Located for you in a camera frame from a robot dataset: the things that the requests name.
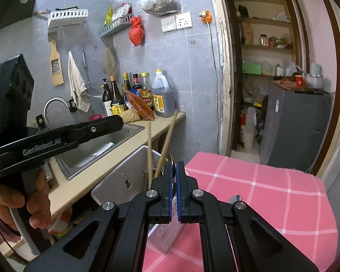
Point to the wooden cutting board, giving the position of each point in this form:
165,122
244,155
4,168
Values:
283,83

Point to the dark pump bottle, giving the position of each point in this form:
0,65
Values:
107,99

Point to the grey fridge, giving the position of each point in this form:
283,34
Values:
294,124

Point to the yellow packet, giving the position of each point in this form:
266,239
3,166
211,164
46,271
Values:
109,14

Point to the beige food bag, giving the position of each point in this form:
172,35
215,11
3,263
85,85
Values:
129,116

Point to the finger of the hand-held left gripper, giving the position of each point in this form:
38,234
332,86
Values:
96,127

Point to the soy sauce bottle yellow label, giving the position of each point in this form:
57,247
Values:
116,102

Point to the pink checked tablecloth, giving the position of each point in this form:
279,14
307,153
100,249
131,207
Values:
257,184

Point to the red cup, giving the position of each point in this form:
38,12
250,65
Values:
299,80

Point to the orange plug adapter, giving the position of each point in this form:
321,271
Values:
206,18

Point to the large dark vinegar jug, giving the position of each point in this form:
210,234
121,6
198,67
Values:
163,96

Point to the glass jar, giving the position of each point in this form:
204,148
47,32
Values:
263,39

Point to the beige hanging towel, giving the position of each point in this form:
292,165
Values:
78,85

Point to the clear bag of dried goods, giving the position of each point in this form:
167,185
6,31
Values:
161,2

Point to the red plastic bag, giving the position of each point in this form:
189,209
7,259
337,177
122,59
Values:
136,32

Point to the red white packet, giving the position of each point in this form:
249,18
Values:
121,10

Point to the person's left hand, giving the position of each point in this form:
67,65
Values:
39,204

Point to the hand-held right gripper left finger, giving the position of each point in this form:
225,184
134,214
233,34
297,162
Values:
170,204

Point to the wooden stick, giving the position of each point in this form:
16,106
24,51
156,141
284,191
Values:
41,13

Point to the wooden pantry shelving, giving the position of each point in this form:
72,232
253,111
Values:
267,47

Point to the chrome faucet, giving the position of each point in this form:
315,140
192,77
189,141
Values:
55,99

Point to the black wall hook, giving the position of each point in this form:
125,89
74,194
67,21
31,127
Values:
72,104

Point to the hanging metal utensil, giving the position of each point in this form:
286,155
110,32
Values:
85,62

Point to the brown paper bag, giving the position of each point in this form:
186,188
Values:
248,32

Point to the red-cap sauce bottle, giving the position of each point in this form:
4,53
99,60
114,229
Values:
135,83

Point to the grey wall shelf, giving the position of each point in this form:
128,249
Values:
113,28

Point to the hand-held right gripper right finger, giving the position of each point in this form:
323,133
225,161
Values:
179,204

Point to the white pot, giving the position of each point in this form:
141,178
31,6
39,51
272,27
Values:
314,82

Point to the slim yellow-cap bottle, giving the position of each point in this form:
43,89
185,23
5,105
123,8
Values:
126,80

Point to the white sack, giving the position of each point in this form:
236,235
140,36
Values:
249,130

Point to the white perforated utensil holder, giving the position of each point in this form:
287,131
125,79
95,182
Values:
121,172

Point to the red-brown sauce pouch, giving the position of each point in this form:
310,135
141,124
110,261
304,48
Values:
140,106

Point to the brown hanging loofah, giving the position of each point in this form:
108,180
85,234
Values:
110,62

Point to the white wall socket panel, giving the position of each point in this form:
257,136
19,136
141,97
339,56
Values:
177,21

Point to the stainless steel sink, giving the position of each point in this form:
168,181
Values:
87,153

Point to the pink scrubber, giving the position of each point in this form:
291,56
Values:
97,117

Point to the yellow-cap labelled sauce bottle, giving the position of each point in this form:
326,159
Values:
146,93

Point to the white wall basket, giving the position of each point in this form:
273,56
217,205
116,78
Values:
68,17

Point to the dark brown door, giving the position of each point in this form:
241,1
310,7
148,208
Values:
232,62

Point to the wooden grater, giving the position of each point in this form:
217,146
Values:
56,70

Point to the orange white bottle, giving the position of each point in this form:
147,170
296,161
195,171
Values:
61,222

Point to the pale green container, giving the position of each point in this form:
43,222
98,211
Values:
316,68

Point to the green box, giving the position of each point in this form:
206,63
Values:
252,68

